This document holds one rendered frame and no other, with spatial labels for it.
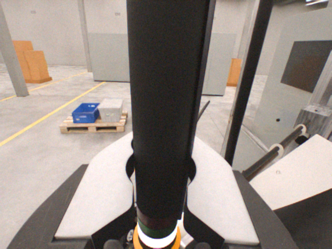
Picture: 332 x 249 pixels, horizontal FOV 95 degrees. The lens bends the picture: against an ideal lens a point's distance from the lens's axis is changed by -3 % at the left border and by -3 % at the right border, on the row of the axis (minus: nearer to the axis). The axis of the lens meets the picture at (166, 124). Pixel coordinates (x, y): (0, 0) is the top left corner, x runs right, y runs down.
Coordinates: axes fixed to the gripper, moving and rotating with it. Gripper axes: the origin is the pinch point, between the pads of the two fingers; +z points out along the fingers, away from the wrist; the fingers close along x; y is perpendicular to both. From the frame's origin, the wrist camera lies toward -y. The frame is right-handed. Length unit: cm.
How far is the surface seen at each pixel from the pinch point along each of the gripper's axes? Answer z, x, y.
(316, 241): -2.7, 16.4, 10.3
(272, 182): 19.9, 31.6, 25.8
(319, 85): 41, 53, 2
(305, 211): 2.0, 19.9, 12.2
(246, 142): 93, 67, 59
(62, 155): 178, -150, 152
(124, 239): 6.1, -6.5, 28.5
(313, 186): 13.9, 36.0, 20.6
